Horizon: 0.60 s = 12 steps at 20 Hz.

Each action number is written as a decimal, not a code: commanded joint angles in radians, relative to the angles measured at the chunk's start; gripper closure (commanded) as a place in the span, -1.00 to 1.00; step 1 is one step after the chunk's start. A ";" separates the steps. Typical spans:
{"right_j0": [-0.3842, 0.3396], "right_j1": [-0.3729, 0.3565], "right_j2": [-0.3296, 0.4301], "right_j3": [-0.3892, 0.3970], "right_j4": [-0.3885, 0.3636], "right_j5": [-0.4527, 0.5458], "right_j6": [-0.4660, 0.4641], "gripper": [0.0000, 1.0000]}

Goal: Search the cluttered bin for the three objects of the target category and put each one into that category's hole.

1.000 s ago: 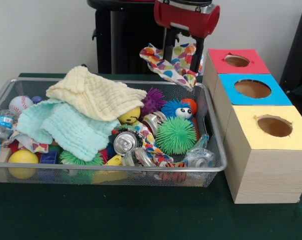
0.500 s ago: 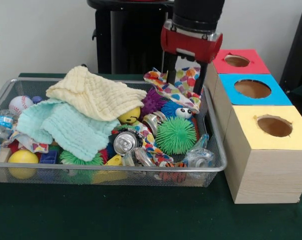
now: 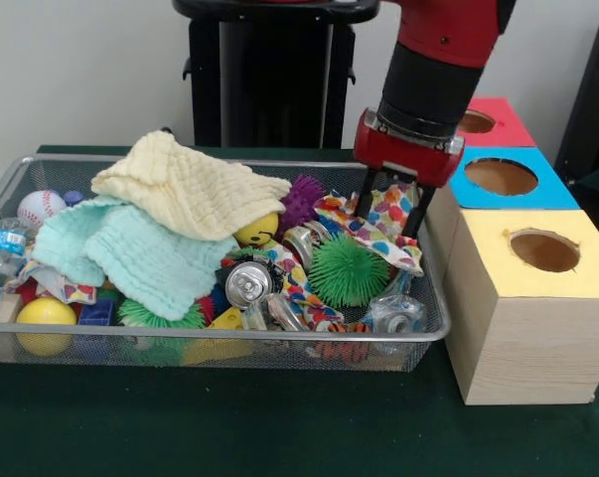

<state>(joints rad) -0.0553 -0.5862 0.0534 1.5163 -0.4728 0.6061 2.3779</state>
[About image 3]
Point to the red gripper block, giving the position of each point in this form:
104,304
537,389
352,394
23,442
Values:
408,157

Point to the polka dot colourful cloth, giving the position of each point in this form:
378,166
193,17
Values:
388,224

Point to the cream yellow cloth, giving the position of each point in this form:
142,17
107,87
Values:
190,189

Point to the mint green cloth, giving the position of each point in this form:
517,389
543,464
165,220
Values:
140,253

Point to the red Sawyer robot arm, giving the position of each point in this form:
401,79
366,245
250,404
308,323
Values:
433,60

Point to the clear shallow mesh bin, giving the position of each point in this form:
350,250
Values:
423,308

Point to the wooden box with three holes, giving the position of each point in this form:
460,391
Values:
518,338

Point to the large green spiky ball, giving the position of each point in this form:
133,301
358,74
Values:
347,273

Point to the purple spiky ball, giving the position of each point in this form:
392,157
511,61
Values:
301,199

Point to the yellow smiley ball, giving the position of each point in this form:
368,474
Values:
257,232

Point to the orange tiger toy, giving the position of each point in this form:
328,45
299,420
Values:
344,338

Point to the silver can with dark rim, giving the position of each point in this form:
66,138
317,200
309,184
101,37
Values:
247,285

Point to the black chair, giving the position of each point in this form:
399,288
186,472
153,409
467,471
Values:
597,119

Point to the white baseball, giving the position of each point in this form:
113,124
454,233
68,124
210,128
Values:
41,209

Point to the plain yellow ball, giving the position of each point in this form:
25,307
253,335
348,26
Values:
47,320

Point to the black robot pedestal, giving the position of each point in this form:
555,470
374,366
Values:
269,79

